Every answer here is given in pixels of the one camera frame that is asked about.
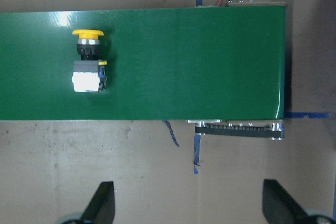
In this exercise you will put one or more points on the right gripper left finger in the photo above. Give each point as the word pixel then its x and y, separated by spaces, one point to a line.
pixel 100 209

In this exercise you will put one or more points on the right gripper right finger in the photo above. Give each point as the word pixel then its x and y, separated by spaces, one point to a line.
pixel 278 206

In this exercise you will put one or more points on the yellow mushroom push button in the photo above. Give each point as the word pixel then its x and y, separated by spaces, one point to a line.
pixel 89 73

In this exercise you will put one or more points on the green conveyor belt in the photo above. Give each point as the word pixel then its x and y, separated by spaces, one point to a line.
pixel 220 68

